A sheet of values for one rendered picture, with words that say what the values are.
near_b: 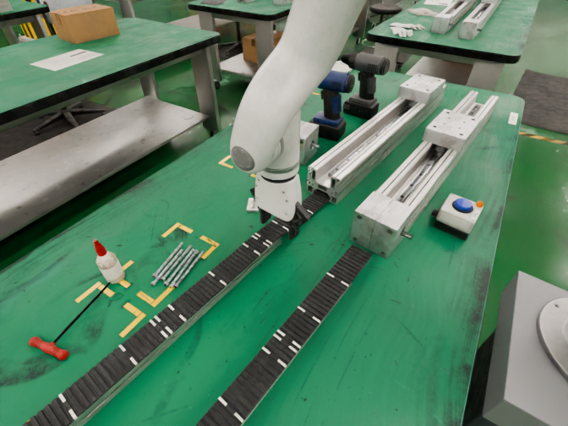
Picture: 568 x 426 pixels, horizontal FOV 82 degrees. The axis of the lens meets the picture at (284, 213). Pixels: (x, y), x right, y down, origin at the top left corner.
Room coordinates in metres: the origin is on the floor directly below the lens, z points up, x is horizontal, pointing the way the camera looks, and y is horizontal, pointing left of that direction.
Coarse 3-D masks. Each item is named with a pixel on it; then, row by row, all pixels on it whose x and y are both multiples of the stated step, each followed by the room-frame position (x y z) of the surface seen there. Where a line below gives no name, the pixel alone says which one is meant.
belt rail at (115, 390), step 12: (276, 240) 0.51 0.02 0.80; (264, 252) 0.48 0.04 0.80; (252, 264) 0.45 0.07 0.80; (240, 276) 0.42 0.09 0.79; (228, 288) 0.39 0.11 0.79; (216, 300) 0.36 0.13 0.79; (204, 312) 0.34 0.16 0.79; (192, 324) 0.32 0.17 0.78; (156, 348) 0.26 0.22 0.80; (144, 360) 0.24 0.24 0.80; (132, 372) 0.22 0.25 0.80; (120, 384) 0.21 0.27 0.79; (108, 396) 0.19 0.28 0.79; (96, 408) 0.17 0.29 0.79; (84, 420) 0.15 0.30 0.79
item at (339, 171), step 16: (384, 112) 1.04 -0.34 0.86; (400, 112) 1.12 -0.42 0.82; (416, 112) 1.05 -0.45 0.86; (368, 128) 0.93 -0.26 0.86; (384, 128) 0.98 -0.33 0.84; (400, 128) 0.95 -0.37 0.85; (352, 144) 0.86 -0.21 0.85; (368, 144) 0.88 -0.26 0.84; (384, 144) 0.86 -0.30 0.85; (320, 160) 0.75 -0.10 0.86; (336, 160) 0.79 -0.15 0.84; (352, 160) 0.75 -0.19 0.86; (368, 160) 0.79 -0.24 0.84; (320, 176) 0.73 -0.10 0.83; (336, 176) 0.68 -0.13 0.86; (352, 176) 0.72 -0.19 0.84; (336, 192) 0.68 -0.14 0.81
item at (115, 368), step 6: (108, 354) 0.24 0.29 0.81; (102, 360) 0.23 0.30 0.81; (108, 360) 0.23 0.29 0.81; (114, 360) 0.23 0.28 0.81; (108, 366) 0.22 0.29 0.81; (114, 366) 0.23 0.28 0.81; (120, 366) 0.22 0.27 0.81; (114, 372) 0.21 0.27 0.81; (120, 372) 0.22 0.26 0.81; (126, 372) 0.21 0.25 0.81; (114, 378) 0.21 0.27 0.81; (120, 378) 0.21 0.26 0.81
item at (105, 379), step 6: (96, 366) 0.22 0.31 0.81; (102, 366) 0.22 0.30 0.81; (90, 372) 0.22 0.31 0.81; (96, 372) 0.21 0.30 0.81; (102, 372) 0.21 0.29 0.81; (108, 372) 0.22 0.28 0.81; (96, 378) 0.21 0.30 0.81; (102, 378) 0.21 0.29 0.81; (108, 378) 0.21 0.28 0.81; (102, 384) 0.20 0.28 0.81; (108, 384) 0.20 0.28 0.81; (114, 384) 0.20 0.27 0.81
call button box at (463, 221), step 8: (448, 200) 0.61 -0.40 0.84; (440, 208) 0.58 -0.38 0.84; (448, 208) 0.58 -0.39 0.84; (456, 208) 0.58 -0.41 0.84; (472, 208) 0.58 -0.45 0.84; (480, 208) 0.58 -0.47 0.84; (440, 216) 0.58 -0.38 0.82; (448, 216) 0.57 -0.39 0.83; (456, 216) 0.56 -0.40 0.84; (464, 216) 0.55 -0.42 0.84; (472, 216) 0.55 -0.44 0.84; (440, 224) 0.57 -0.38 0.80; (448, 224) 0.56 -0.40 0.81; (456, 224) 0.55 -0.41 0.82; (464, 224) 0.54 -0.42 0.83; (472, 224) 0.53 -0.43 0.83; (448, 232) 0.56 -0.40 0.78; (456, 232) 0.55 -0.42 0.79; (464, 232) 0.54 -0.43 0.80
